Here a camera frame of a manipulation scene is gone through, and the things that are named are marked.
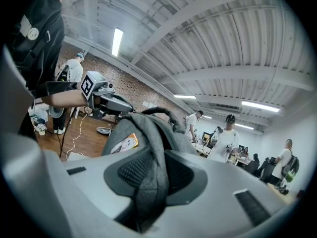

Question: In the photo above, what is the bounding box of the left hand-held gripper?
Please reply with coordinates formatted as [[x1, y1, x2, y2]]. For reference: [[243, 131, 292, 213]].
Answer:
[[80, 70, 135, 120]]

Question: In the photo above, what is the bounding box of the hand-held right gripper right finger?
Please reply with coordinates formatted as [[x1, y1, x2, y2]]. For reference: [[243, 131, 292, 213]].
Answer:
[[148, 149, 297, 238]]

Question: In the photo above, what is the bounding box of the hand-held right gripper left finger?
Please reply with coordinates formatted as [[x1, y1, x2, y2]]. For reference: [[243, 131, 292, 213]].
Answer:
[[63, 146, 151, 220]]

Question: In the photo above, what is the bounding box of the grey fabric backpack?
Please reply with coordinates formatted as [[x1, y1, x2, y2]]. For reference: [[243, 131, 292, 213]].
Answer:
[[101, 106, 187, 234]]

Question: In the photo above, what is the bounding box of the person's left forearm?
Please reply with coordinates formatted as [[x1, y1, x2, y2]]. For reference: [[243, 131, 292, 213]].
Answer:
[[41, 90, 90, 109]]

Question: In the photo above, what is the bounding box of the rectangular photo card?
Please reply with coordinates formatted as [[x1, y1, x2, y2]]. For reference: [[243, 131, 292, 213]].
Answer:
[[110, 132, 139, 155]]

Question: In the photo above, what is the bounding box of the white flower pot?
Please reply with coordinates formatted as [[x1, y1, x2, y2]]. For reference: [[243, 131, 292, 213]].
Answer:
[[36, 122, 47, 136]]

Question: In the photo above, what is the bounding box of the black green bag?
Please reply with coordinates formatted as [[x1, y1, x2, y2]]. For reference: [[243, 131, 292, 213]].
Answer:
[[281, 155, 300, 183]]

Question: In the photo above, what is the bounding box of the ceiling air conditioner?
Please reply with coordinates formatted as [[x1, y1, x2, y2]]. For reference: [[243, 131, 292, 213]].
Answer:
[[212, 105, 241, 113]]

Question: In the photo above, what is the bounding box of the person's black shirt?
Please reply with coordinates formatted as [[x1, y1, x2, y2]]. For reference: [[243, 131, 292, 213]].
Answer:
[[4, 0, 66, 140]]

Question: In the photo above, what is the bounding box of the white cable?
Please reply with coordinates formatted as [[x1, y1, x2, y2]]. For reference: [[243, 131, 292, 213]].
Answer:
[[66, 112, 88, 156]]

